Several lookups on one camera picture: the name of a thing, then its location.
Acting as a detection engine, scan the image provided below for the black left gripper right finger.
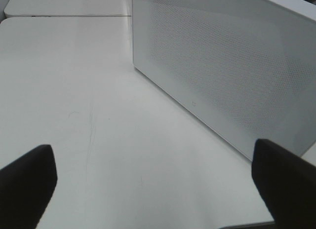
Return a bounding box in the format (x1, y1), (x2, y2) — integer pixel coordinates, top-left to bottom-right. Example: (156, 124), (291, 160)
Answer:
(251, 139), (316, 229)

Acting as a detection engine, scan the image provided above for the white microwave door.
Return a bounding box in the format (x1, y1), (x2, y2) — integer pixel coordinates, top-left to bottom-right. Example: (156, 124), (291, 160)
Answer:
(132, 0), (316, 158)

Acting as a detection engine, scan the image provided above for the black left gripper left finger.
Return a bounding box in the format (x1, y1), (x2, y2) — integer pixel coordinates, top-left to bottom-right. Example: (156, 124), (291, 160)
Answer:
(0, 145), (58, 229)

